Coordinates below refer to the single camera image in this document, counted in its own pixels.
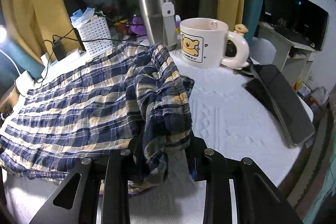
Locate black charger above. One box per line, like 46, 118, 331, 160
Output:
52, 39, 66, 61

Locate plaid pants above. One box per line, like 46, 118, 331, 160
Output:
0, 42, 196, 194

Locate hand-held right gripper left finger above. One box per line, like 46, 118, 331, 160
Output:
29, 139, 143, 224

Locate blue face mask pack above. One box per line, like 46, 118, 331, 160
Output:
70, 7, 96, 28

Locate steel tumbler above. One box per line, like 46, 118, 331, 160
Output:
138, 0, 181, 51

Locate black monitor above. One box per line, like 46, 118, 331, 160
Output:
262, 0, 330, 52

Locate black cable bundle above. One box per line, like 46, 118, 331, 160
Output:
0, 105, 13, 119

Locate white power strip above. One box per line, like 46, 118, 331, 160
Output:
41, 48, 82, 75

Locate white charger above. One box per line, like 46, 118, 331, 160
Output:
41, 52, 51, 68

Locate black charger cable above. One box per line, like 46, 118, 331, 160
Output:
41, 34, 129, 56

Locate purple plush toy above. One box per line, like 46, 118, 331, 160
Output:
129, 16, 146, 35

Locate grey stand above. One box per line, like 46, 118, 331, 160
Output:
256, 22, 315, 83

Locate white plastic basket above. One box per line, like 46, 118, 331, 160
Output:
76, 15, 113, 54

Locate black flat device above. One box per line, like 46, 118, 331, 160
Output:
241, 64, 315, 148

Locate cream bear mug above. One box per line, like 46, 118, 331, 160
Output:
179, 17, 250, 69

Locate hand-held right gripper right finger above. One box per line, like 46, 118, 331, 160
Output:
184, 135, 303, 224

